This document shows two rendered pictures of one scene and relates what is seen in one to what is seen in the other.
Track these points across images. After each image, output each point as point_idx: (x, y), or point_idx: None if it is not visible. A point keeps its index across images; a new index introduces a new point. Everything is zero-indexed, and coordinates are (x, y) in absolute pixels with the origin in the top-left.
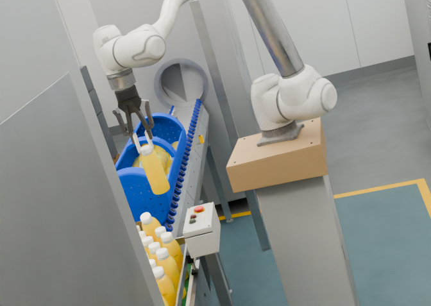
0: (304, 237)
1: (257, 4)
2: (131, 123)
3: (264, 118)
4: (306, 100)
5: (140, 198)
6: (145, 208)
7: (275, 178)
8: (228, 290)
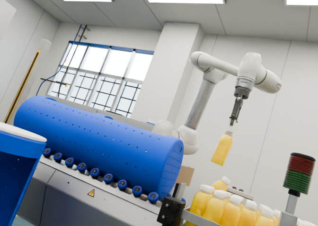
0: None
1: (212, 91)
2: None
3: None
4: (196, 144)
5: (176, 165)
6: (173, 174)
7: (180, 180)
8: None
